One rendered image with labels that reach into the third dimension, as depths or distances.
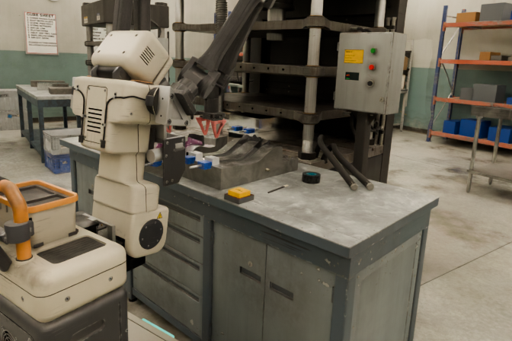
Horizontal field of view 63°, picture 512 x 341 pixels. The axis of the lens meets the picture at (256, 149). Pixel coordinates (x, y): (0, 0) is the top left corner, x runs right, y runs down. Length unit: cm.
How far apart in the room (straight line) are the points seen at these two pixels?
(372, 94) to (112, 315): 156
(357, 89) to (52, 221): 157
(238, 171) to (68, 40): 728
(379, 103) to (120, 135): 132
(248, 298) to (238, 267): 12
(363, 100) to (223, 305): 120
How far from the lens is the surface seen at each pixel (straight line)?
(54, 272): 111
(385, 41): 217
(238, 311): 178
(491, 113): 481
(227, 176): 167
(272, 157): 185
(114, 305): 125
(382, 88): 216
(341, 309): 141
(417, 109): 904
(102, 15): 616
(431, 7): 905
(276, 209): 148
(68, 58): 875
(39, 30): 865
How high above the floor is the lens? 131
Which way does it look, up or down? 12 degrees down
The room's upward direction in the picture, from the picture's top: 2 degrees clockwise
